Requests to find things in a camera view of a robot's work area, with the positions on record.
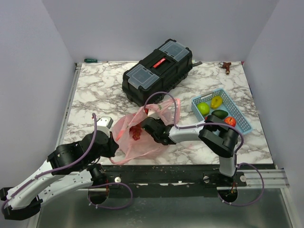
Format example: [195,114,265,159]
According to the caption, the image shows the pink plastic bag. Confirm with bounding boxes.
[109,98,174,165]

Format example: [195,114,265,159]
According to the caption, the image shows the red fake grapes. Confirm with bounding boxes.
[130,125,142,141]

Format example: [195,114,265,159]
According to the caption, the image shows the green fake apple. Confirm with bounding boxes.
[197,102,210,116]

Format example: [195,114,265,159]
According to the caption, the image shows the yellow fake lemon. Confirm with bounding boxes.
[210,96,223,109]

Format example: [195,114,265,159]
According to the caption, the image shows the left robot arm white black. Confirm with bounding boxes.
[0,131,118,220]

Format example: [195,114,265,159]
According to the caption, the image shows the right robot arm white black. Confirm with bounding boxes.
[140,115,240,186]

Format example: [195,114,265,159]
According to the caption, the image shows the dark green fake avocado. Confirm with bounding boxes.
[211,110,228,119]

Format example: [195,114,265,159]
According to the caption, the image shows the black plastic toolbox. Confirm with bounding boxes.
[122,39,193,106]

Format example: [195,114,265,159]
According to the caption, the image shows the blue plastic basket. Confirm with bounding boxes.
[191,88,253,135]

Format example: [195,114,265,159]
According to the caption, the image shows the grey tool behind toolbox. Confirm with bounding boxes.
[192,61,202,67]

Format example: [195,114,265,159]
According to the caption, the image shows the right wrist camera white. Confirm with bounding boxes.
[144,104,164,119]

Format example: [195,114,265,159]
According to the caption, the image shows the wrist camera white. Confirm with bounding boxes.
[92,115,114,132]
[144,104,164,119]

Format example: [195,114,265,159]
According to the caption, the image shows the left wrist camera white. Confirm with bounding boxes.
[92,115,114,132]

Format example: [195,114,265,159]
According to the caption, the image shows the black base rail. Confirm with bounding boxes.
[103,165,247,198]

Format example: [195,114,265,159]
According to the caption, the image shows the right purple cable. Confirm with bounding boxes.
[143,91,266,207]

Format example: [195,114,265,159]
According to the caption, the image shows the green handled screwdriver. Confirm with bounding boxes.
[84,58,108,64]

